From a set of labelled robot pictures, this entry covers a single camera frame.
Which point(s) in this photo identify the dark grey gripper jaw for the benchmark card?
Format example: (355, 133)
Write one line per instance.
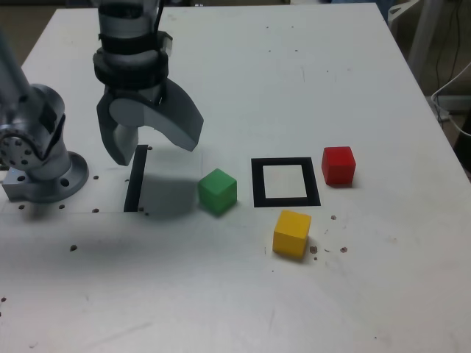
(110, 136)

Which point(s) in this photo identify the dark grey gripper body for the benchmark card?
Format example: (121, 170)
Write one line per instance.
(147, 95)

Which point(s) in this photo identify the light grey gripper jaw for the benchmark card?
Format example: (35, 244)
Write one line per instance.
(176, 121)

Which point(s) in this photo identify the green cube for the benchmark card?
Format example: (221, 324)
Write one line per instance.
(217, 191)

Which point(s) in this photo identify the yellow cube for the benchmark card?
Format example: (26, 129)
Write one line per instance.
(290, 235)

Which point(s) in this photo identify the red cube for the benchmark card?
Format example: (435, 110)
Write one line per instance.
(338, 167)

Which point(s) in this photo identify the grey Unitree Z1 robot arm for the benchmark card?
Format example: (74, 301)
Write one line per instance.
(40, 176)

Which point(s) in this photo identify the black tape square outline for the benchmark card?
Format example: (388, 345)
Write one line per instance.
(257, 184)

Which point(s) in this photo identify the black tape strip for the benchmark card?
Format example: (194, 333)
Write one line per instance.
(135, 180)

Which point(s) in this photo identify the white metal stand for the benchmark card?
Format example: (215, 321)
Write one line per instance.
(419, 33)

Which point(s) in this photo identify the small wrist camera box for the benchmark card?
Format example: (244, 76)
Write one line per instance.
(168, 42)

